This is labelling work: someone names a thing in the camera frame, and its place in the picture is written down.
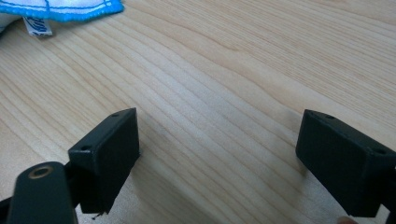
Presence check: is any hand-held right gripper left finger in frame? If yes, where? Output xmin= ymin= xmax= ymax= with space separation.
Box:
xmin=67 ymin=107 xmax=141 ymax=216

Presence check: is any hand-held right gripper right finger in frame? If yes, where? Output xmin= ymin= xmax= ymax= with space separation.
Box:
xmin=295 ymin=108 xmax=396 ymax=218

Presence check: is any white towel with blue edge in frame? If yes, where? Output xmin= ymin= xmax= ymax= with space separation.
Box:
xmin=0 ymin=0 xmax=125 ymax=38

